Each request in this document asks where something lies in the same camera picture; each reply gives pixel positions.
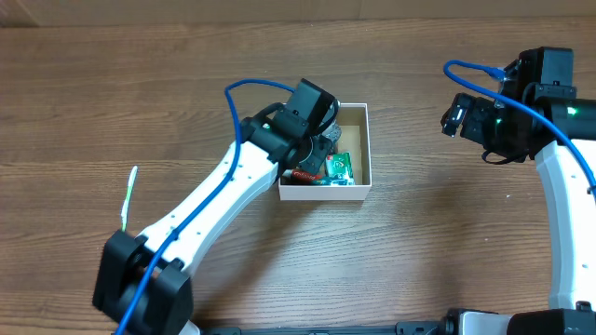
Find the green Dettol soap bar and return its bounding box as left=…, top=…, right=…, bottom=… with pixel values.
left=325, top=152, right=355, bottom=185

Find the green toothpaste tube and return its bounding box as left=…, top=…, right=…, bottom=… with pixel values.
left=282, top=169, right=354, bottom=186

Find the green white toothbrush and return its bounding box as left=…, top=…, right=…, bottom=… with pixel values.
left=120, top=166, right=138, bottom=232

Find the clear pump soap bottle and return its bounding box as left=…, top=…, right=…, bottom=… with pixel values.
left=321, top=101, right=342, bottom=144

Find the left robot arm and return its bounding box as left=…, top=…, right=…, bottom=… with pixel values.
left=92, top=79, right=340, bottom=334

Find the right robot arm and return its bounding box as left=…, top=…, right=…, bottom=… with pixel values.
left=420, top=47, right=595, bottom=334

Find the white cardboard box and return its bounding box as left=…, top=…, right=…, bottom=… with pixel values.
left=278, top=103, right=373, bottom=201

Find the right blue cable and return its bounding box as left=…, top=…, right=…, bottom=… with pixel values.
left=442, top=59, right=596, bottom=190

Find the blue cable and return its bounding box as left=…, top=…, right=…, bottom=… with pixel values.
left=114, top=78, right=297, bottom=335
left=442, top=59, right=596, bottom=190

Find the left blue cable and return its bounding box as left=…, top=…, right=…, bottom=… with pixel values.
left=114, top=78, right=297, bottom=335

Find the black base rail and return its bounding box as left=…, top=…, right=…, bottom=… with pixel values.
left=199, top=308, right=513, bottom=335

